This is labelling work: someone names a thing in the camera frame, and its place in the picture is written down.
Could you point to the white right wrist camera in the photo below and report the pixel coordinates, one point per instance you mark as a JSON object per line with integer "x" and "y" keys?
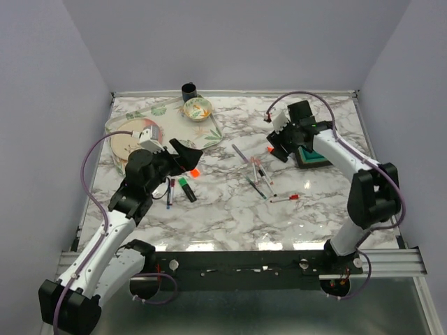
{"x": 279, "y": 122}

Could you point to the green cap black highlighter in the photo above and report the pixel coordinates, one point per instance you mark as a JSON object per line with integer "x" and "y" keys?
{"x": 187, "y": 189}

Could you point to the floral small bowl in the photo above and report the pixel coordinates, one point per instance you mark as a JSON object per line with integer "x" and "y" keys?
{"x": 198, "y": 109}

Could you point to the floral leaf pattern tray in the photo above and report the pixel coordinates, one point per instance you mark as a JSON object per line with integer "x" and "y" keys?
{"x": 166, "y": 120}

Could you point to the black teal square plate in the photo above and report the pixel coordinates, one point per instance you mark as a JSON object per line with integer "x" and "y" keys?
{"x": 308, "y": 160}

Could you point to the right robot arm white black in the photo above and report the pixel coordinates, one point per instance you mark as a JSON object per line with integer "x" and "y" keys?
{"x": 374, "y": 195}

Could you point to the blue red whiteboard pen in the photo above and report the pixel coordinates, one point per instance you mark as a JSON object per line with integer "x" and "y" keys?
{"x": 170, "y": 194}

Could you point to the black orange highlighter body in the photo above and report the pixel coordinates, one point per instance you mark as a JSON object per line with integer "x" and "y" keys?
{"x": 278, "y": 153}

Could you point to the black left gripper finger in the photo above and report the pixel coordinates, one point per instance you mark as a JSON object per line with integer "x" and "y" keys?
{"x": 185, "y": 155}
{"x": 187, "y": 163}

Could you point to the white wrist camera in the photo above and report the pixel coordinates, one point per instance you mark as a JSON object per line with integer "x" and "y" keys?
{"x": 279, "y": 122}
{"x": 151, "y": 139}

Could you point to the peach cap white marker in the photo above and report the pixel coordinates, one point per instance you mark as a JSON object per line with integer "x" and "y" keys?
{"x": 254, "y": 168}

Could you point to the green fineliner pen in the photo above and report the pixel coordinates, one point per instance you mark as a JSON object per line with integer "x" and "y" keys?
{"x": 257, "y": 189}

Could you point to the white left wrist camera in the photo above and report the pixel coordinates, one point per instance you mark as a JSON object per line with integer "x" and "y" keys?
{"x": 151, "y": 139}

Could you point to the pink cream round plate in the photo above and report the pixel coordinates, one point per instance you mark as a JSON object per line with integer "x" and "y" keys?
{"x": 122, "y": 145}

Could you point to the orange highlighter cap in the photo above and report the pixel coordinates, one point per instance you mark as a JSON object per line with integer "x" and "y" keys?
{"x": 195, "y": 173}

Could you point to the pink cap white marker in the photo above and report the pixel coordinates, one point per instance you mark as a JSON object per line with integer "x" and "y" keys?
{"x": 263, "y": 170}

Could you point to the dark blue mug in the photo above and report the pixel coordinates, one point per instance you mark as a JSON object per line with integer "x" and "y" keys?
{"x": 189, "y": 91}

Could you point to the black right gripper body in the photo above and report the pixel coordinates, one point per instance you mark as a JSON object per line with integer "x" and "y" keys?
{"x": 288, "y": 137}

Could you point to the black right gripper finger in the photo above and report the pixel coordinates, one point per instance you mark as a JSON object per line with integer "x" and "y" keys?
{"x": 288, "y": 150}
{"x": 276, "y": 140}

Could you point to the grey purple marker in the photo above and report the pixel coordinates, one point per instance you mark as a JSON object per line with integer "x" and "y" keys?
{"x": 240, "y": 154}

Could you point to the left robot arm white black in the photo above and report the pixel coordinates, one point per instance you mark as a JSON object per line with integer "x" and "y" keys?
{"x": 73, "y": 303}

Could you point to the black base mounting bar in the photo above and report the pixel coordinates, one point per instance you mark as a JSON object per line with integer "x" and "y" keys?
{"x": 250, "y": 270}

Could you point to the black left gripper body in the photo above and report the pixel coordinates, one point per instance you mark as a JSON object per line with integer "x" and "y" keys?
{"x": 165, "y": 165}

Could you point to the aluminium frame rail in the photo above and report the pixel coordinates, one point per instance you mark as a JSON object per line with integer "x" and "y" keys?
{"x": 396, "y": 263}

